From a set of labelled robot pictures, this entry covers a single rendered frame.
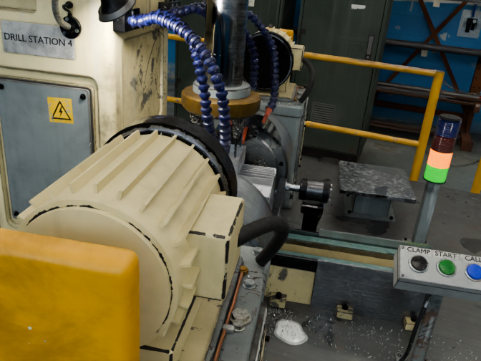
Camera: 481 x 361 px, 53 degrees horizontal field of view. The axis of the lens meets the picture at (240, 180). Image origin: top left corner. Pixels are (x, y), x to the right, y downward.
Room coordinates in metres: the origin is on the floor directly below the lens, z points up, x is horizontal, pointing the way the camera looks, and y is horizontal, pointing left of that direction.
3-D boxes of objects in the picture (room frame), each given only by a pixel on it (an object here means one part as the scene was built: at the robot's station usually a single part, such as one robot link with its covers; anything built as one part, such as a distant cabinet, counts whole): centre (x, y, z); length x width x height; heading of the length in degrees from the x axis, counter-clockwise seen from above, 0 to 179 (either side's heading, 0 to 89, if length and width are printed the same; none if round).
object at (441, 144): (1.30, -0.56, 1.14); 0.06 x 0.06 x 0.04
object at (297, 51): (1.70, -0.10, 1.16); 0.33 x 0.26 x 0.42; 172
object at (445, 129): (1.30, -0.56, 1.19); 0.06 x 0.06 x 0.04
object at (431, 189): (1.30, -0.56, 1.01); 0.08 x 0.08 x 0.42; 82
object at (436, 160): (1.30, -0.56, 1.10); 0.06 x 0.06 x 0.04
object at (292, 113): (1.66, -0.06, 0.99); 0.35 x 0.31 x 0.37; 172
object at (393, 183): (1.54, -0.46, 0.86); 0.27 x 0.24 x 0.12; 172
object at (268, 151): (1.36, -0.02, 1.04); 0.41 x 0.25 x 0.25; 172
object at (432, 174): (1.30, -0.56, 1.05); 0.06 x 0.06 x 0.04
